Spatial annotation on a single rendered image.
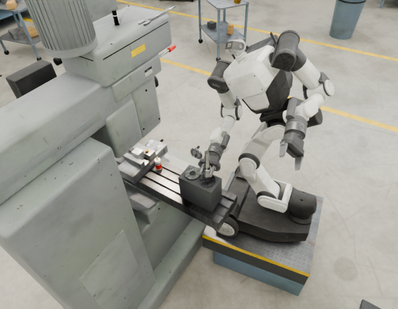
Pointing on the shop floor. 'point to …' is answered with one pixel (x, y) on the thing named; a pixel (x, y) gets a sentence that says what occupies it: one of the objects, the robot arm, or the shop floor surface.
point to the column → (78, 232)
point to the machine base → (174, 264)
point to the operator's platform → (266, 254)
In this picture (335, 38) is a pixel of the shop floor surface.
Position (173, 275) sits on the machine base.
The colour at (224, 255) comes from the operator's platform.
